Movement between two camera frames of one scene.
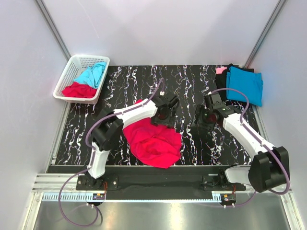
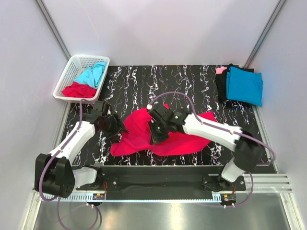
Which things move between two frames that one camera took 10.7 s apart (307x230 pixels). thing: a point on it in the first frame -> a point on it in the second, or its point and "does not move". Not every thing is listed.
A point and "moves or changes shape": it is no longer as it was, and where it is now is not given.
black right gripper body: [204, 120] -> [159, 132]
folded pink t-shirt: [218, 71] does not move
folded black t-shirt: [221, 80] does not move
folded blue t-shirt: [249, 83] does not move
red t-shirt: [154, 145] moves or changes shape
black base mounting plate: [156, 183] does not move
